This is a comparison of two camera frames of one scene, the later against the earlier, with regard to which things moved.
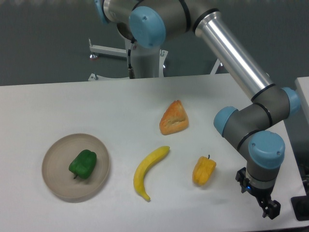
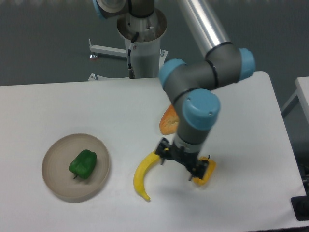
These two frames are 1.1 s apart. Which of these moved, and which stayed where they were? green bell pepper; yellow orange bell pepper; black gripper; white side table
Moved: black gripper
Stayed: yellow orange bell pepper; white side table; green bell pepper
